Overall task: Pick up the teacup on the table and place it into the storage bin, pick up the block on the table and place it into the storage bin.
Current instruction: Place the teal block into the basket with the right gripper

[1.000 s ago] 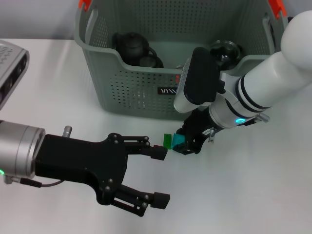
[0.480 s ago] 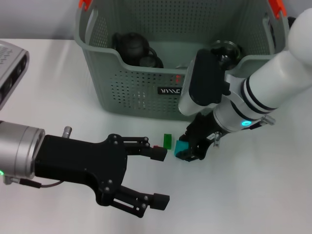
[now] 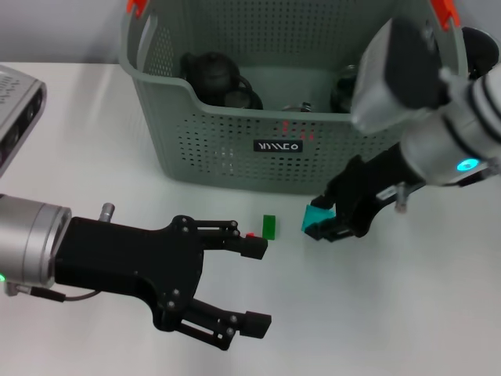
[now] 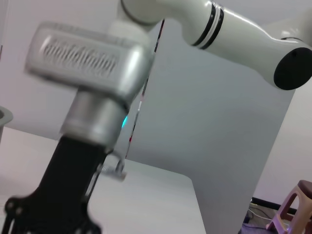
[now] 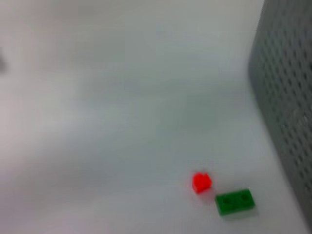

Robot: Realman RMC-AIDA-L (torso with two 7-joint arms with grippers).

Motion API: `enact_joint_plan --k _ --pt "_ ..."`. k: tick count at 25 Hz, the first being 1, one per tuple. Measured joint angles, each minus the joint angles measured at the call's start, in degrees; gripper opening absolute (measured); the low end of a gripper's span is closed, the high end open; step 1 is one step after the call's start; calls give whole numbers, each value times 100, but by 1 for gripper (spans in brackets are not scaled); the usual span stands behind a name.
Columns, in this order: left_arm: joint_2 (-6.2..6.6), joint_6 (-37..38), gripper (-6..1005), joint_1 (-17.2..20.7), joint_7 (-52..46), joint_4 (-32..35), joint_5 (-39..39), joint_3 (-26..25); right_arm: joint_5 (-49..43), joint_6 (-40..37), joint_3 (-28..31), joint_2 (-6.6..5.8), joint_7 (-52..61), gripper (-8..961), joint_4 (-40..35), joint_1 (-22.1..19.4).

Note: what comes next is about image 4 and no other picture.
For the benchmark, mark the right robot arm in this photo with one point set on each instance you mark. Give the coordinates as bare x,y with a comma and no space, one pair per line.
243,29

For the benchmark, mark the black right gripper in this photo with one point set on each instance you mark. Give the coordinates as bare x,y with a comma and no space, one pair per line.
68,175

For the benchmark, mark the pink plastic stool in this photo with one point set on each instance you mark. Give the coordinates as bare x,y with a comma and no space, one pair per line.
290,207

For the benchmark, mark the grey-green perforated storage bin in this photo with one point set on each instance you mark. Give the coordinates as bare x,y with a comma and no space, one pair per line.
5,117

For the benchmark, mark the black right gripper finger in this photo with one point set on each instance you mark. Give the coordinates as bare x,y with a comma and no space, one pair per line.
6,225

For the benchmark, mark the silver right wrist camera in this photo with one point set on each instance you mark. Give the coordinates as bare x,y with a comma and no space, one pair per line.
85,61

